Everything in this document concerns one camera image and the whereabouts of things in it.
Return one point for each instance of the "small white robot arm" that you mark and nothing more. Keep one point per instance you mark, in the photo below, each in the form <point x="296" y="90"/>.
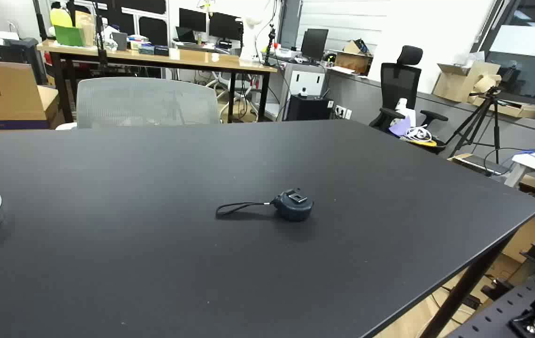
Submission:
<point x="252" y="34"/>

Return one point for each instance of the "black laptop screen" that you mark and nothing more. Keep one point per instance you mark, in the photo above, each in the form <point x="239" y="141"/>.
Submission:
<point x="314" y="43"/>

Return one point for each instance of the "small brown cardboard box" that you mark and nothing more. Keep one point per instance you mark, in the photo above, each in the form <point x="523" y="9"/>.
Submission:
<point x="354" y="60"/>

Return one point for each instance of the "grey mesh chair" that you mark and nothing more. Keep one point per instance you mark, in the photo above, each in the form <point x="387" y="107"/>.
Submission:
<point x="145" y="103"/>

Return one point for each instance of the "long wooden desk black legs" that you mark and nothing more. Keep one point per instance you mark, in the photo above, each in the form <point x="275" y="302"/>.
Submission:
<point x="173" y="58"/>

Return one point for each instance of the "white plastic bottle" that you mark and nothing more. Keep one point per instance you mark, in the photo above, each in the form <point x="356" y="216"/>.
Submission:
<point x="404" y="113"/>

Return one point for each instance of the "black computer monitor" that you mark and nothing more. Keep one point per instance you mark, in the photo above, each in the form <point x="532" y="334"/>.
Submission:
<point x="192" y="21"/>
<point x="226" y="26"/>

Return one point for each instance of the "black office chair with headrest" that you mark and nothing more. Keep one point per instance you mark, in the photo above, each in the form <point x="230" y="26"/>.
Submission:
<point x="401" y="84"/>

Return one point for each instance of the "open cardboard box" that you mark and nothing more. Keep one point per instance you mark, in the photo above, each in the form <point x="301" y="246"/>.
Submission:
<point x="464" y="81"/>

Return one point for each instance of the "black perforated breadboard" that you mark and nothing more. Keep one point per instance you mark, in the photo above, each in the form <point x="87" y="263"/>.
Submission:
<point x="504" y="310"/>

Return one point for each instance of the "large cardboard box red label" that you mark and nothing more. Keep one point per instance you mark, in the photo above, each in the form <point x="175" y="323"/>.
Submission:
<point x="1" y="94"/>

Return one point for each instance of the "black camera tripod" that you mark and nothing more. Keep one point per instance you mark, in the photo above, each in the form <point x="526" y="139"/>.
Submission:
<point x="481" y="122"/>

